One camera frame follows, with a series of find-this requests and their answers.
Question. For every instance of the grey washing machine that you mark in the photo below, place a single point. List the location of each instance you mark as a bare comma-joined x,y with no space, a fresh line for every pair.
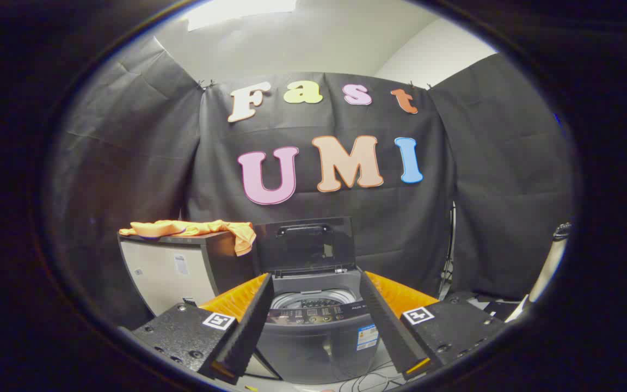
313,343

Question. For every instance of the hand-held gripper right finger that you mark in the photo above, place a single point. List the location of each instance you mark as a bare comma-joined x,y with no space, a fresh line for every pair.
384,321

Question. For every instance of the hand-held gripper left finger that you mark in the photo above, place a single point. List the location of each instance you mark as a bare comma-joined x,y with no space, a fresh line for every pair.
253,321

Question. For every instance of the black backdrop cloth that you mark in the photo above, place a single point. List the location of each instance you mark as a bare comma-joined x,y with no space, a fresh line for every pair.
346,218

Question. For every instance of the dark cabinet with white door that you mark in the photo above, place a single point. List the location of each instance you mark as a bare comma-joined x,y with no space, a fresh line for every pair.
172,272

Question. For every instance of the orange polo shirt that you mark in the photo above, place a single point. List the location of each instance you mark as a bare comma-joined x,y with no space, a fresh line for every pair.
204,227

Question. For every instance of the thin black stand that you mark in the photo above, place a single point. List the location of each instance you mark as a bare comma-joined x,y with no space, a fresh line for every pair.
449,256

